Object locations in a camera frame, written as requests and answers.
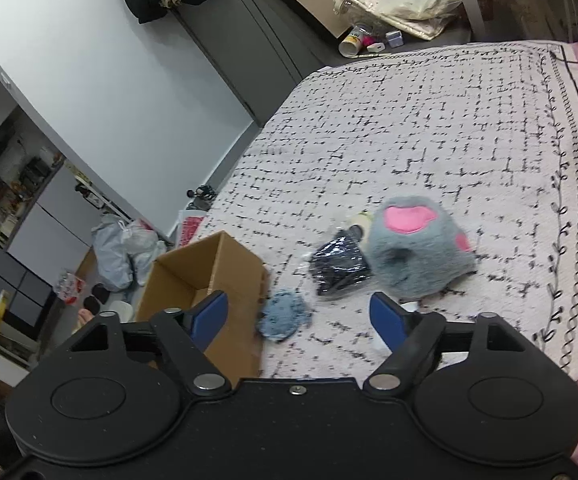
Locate grey plush paw slipper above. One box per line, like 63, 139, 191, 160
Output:
360, 195, 477, 303

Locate white plastic bag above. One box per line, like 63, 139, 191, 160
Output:
119, 220, 167, 286

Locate yellow white paper cup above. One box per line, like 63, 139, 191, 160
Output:
338, 30, 365, 57

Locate white black-patterned blanket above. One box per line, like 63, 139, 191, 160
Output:
184, 40, 578, 381

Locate blue fuzzy soft ball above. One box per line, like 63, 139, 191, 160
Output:
256, 289, 315, 345

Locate crinkled dark plastic wrapper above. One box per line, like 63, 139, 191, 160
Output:
308, 227, 372, 301

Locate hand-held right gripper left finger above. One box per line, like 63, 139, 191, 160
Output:
64, 291, 232, 396

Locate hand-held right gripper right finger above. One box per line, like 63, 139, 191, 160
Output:
363, 291, 537, 401

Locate grey door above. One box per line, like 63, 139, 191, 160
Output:
174, 0, 330, 128

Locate white cabinet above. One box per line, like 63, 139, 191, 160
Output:
0, 105, 94, 341

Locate grey plastic bag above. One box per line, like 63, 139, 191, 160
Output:
91, 214, 134, 291

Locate red printed plastic bag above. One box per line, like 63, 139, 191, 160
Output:
176, 209, 205, 248

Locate cardboard box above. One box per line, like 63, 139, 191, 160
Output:
134, 231, 270, 381

